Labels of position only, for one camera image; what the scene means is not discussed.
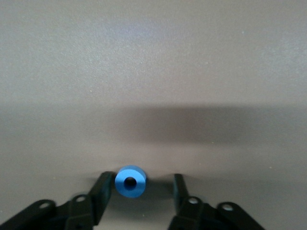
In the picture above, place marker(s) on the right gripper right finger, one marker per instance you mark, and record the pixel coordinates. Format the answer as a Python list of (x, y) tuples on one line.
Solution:
[(187, 210)]

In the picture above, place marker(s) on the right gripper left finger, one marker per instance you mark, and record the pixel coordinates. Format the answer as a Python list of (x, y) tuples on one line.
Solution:
[(96, 203)]

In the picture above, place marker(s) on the blue foam letter o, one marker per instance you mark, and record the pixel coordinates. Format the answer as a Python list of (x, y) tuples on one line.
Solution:
[(140, 185)]

